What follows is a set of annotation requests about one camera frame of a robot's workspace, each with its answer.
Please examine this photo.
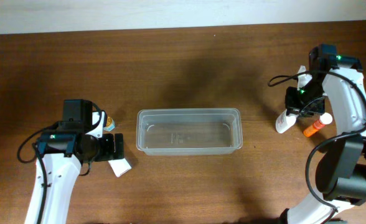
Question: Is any orange bottle white cap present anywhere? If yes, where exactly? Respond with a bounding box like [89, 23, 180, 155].
[303, 113, 333, 137]

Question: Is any white green panadol box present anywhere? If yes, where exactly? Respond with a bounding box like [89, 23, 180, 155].
[108, 159, 132, 178]

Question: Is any white spray bottle clear cap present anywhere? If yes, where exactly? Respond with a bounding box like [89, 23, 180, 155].
[275, 110, 298, 134]

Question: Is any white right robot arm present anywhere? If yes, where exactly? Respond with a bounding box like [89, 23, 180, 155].
[275, 44, 366, 223]

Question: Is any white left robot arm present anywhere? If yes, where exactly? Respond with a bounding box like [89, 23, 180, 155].
[25, 99, 131, 223]

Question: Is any clear plastic container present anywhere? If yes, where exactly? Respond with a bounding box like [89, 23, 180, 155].
[136, 108, 243, 156]

